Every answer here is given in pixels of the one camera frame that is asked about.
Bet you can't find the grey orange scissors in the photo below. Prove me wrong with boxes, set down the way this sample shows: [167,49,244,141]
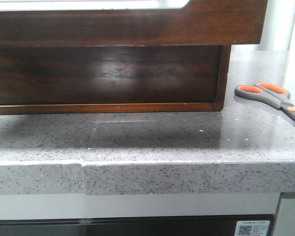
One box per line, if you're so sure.
[234,83,295,121]

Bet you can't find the dark wooden drawer cabinet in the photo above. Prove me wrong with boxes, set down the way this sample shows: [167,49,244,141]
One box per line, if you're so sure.
[0,44,232,115]

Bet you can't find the white QR code sticker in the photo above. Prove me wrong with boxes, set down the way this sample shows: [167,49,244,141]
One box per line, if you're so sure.
[234,220,270,236]

